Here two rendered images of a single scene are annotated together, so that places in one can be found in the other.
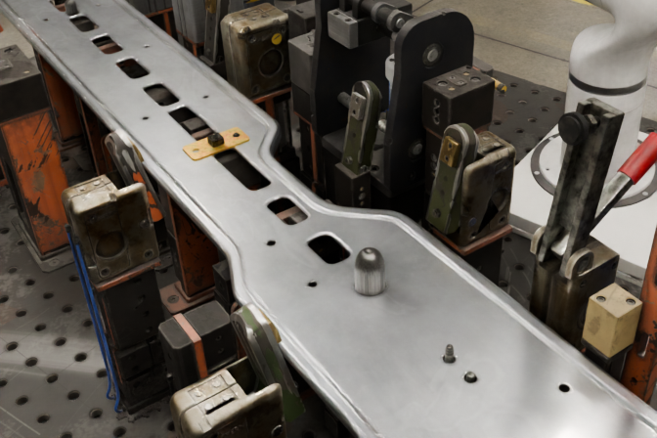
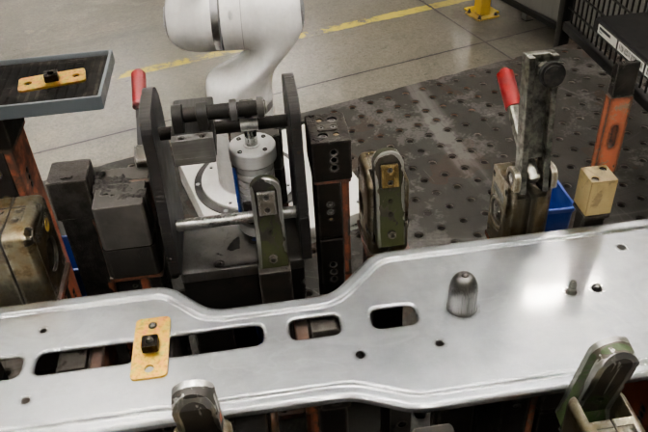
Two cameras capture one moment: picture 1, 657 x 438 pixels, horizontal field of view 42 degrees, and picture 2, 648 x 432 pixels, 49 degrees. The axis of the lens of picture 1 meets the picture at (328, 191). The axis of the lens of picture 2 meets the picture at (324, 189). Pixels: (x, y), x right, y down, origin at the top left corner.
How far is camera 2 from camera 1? 0.76 m
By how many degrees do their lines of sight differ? 50
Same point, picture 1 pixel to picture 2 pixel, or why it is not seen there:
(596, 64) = (252, 94)
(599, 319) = (602, 191)
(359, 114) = (276, 208)
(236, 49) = (22, 262)
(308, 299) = (460, 352)
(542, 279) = (521, 207)
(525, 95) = not seen: hidden behind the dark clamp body
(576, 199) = (536, 131)
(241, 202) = (277, 357)
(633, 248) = not seen: hidden behind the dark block
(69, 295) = not seen: outside the picture
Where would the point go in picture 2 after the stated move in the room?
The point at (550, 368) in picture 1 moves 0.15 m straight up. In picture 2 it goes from (599, 245) to (625, 140)
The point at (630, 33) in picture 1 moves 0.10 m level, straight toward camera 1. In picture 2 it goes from (282, 53) to (322, 71)
